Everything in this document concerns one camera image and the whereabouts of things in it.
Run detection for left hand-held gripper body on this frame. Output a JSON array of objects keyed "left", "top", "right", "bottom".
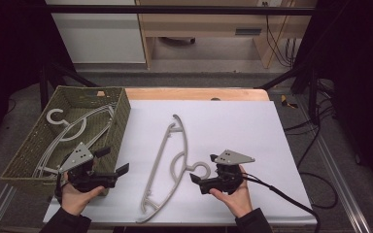
[{"left": 57, "top": 141, "right": 119, "bottom": 194}]

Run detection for olive green woven basket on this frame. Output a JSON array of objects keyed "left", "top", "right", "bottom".
[{"left": 0, "top": 84, "right": 132, "bottom": 197}]

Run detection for white cabinet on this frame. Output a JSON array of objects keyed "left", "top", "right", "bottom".
[{"left": 44, "top": 0, "right": 147, "bottom": 65}]

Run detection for bundle of black floor cables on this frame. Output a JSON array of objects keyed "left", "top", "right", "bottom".
[{"left": 284, "top": 79, "right": 338, "bottom": 137}]

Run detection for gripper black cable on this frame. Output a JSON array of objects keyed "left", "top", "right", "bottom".
[
  {"left": 53, "top": 173, "right": 66, "bottom": 205},
  {"left": 241, "top": 174, "right": 322, "bottom": 233}
]

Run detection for hanging black cables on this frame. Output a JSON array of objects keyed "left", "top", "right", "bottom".
[{"left": 261, "top": 1, "right": 298, "bottom": 69}]

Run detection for black metal stand leg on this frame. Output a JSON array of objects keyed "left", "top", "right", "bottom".
[
  {"left": 257, "top": 63, "right": 321, "bottom": 124},
  {"left": 39, "top": 62, "right": 99, "bottom": 112}
]

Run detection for person's right hand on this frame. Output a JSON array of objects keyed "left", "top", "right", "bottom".
[{"left": 208, "top": 164, "right": 254, "bottom": 219}]

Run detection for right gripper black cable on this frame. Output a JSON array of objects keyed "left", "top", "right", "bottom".
[{"left": 241, "top": 174, "right": 322, "bottom": 233}]

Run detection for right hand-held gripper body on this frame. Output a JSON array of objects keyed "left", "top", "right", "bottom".
[{"left": 197, "top": 149, "right": 256, "bottom": 196}]

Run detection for dark curtain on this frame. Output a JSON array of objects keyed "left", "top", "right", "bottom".
[
  {"left": 290, "top": 0, "right": 373, "bottom": 200},
  {"left": 0, "top": 0, "right": 76, "bottom": 158}
]

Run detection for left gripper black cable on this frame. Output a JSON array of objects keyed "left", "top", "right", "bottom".
[{"left": 53, "top": 173, "right": 66, "bottom": 205}]

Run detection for black horizontal metal bar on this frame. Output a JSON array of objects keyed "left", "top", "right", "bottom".
[{"left": 49, "top": 4, "right": 317, "bottom": 17}]

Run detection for person's left hand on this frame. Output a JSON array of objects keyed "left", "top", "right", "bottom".
[{"left": 59, "top": 170, "right": 107, "bottom": 217}]

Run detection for black floor cable loop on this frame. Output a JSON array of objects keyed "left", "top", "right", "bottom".
[{"left": 295, "top": 127, "right": 340, "bottom": 210}]

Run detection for yellow and black tool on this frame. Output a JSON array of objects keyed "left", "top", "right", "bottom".
[{"left": 279, "top": 94, "right": 299, "bottom": 110}]

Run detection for grey plastic clothes hanger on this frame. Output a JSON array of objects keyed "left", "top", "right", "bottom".
[
  {"left": 135, "top": 114, "right": 213, "bottom": 225},
  {"left": 40, "top": 108, "right": 116, "bottom": 178},
  {"left": 32, "top": 104, "right": 117, "bottom": 180}
]

